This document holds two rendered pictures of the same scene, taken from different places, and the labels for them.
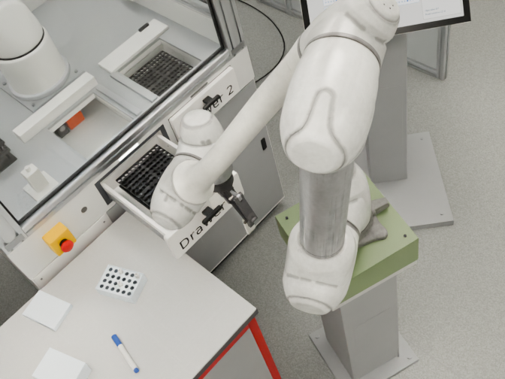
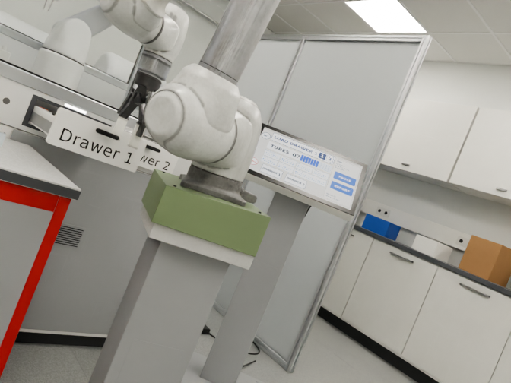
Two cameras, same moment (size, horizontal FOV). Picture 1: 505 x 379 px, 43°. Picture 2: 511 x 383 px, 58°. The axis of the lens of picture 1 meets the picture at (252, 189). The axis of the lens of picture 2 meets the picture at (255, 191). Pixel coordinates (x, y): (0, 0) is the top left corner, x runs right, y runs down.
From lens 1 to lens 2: 147 cm
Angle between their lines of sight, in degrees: 51
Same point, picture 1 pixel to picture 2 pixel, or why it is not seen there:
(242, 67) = (183, 166)
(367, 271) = (212, 203)
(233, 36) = not seen: hidden behind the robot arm
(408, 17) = (313, 190)
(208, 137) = (177, 15)
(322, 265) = (207, 71)
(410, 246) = (260, 220)
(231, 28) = not seen: hidden behind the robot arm
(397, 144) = (245, 336)
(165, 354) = not seen: outside the picture
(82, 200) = (14, 92)
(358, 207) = (246, 125)
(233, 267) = (28, 350)
